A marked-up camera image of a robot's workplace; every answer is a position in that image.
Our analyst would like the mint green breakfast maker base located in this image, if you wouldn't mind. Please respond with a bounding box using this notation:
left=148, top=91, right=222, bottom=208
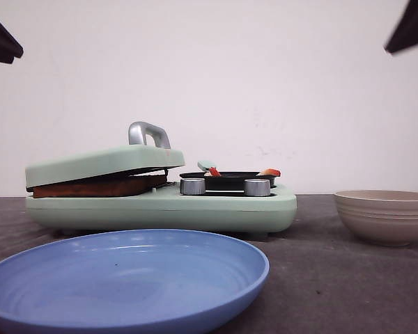
left=26, top=182, right=297, bottom=234

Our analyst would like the right silver control knob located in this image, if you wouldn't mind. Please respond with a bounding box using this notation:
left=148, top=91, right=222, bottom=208
left=244, top=179, right=271, bottom=197

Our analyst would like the beige ribbed bowl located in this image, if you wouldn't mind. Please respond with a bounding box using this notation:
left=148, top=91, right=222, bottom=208
left=334, top=190, right=418, bottom=246

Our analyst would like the mint green sandwich maker lid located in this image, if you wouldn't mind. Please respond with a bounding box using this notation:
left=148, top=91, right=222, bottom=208
left=25, top=121, right=185, bottom=192

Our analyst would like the white bread slice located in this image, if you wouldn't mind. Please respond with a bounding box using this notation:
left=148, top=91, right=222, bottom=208
left=32, top=175, right=167, bottom=198

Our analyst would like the black frying pan green handle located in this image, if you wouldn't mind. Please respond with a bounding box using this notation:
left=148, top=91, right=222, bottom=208
left=180, top=160, right=276, bottom=191

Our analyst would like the silver control knob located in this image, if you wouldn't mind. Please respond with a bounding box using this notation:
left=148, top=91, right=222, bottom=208
left=180, top=177, right=206, bottom=196
left=244, top=179, right=271, bottom=197

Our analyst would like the blue plate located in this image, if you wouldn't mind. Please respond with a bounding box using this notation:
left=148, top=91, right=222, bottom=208
left=0, top=230, right=270, bottom=333

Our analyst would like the left silver control knob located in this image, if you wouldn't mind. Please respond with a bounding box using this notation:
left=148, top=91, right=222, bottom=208
left=180, top=177, right=206, bottom=196

